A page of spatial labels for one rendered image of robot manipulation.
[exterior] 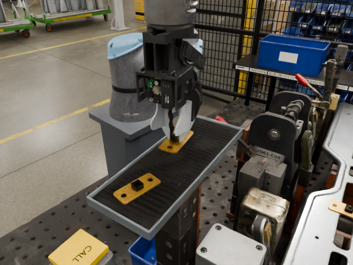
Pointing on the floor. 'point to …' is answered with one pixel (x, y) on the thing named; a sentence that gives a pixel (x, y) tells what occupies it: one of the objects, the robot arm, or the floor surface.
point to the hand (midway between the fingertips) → (176, 132)
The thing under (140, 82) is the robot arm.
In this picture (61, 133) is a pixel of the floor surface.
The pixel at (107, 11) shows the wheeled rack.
